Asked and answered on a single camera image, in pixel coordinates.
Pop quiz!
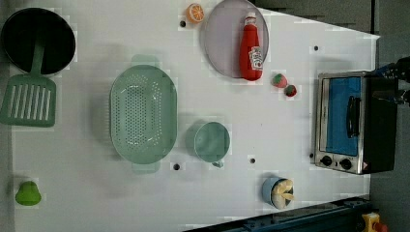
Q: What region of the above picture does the red ketchup bottle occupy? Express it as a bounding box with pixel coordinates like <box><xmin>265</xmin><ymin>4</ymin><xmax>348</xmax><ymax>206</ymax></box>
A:
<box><xmin>239</xmin><ymin>13</ymin><xmax>263</xmax><ymax>81</ymax></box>

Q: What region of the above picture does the grey round plate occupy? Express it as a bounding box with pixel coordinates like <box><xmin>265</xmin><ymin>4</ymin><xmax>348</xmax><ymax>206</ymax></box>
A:
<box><xmin>202</xmin><ymin>0</ymin><xmax>269</xmax><ymax>78</ymax></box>

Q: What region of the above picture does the green metal cup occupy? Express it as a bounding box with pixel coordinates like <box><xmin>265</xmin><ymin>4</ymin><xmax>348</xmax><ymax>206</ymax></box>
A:
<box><xmin>193</xmin><ymin>122</ymin><xmax>230</xmax><ymax>168</ymax></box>

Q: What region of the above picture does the green oval colander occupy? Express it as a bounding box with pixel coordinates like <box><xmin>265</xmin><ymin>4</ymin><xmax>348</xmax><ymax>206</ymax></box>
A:
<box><xmin>109</xmin><ymin>54</ymin><xmax>178</xmax><ymax>175</ymax></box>

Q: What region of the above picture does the pink strawberry toy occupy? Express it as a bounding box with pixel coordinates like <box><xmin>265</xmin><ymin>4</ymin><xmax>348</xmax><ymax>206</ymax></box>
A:
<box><xmin>272</xmin><ymin>73</ymin><xmax>288</xmax><ymax>88</ymax></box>

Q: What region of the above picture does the red strawberry toy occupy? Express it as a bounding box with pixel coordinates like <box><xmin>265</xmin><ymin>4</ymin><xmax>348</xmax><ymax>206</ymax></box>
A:
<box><xmin>284</xmin><ymin>85</ymin><xmax>297</xmax><ymax>98</ymax></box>

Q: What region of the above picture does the orange slice toy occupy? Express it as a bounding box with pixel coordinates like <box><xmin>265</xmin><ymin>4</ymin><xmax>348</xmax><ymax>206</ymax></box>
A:
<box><xmin>186</xmin><ymin>3</ymin><xmax>204</xmax><ymax>23</ymax></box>

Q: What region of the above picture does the blue bowl with garlic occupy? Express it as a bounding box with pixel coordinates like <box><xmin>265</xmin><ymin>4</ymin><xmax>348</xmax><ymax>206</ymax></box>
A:
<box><xmin>262</xmin><ymin>177</ymin><xmax>295</xmax><ymax>210</ymax></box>

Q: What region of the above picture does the silver toaster oven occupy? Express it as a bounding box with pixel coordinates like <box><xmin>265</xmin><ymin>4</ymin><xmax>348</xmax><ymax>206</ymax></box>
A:
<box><xmin>314</xmin><ymin>72</ymin><xmax>397</xmax><ymax>175</ymax></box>

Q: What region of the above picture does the green slotted spatula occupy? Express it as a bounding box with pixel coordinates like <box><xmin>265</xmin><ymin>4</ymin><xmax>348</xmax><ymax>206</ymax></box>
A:
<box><xmin>0</xmin><ymin>44</ymin><xmax>56</xmax><ymax>128</ymax></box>

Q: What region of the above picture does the green pear toy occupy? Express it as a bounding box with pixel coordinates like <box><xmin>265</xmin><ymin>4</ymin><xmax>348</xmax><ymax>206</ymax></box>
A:
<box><xmin>15</xmin><ymin>181</ymin><xmax>42</xmax><ymax>206</ymax></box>

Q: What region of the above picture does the yellow red toy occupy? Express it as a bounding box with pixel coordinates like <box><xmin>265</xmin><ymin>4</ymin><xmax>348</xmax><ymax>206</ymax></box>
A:
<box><xmin>362</xmin><ymin>213</ymin><xmax>389</xmax><ymax>232</ymax></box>

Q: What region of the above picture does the black frying pan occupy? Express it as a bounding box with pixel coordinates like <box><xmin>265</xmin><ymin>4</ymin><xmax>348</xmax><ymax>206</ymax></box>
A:
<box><xmin>1</xmin><ymin>8</ymin><xmax>76</xmax><ymax>74</ymax></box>

